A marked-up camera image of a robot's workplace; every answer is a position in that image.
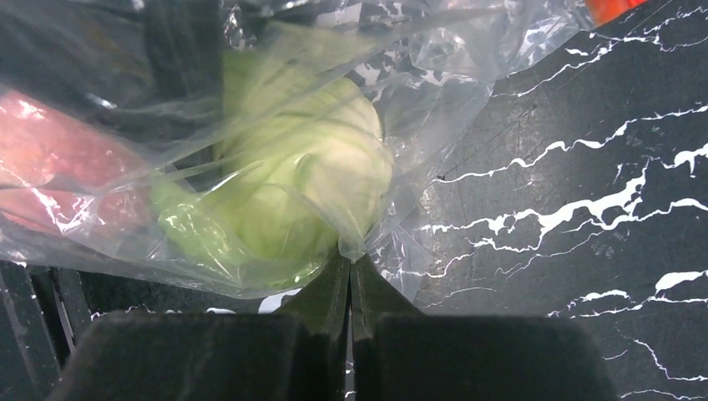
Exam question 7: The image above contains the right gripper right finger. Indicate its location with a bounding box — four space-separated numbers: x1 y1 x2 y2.
349 258 617 400

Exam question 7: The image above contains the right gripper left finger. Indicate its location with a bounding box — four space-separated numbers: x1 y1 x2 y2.
51 257 350 400

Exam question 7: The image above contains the fake green cabbage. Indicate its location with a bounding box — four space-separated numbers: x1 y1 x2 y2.
150 23 394 289

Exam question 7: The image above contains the clear zip top bag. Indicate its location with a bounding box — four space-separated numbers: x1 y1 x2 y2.
0 0 648 302

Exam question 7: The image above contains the fake red apple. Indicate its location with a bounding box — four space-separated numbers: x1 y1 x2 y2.
1 89 149 236

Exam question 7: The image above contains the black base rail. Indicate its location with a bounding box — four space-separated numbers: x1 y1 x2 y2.
1 261 90 400

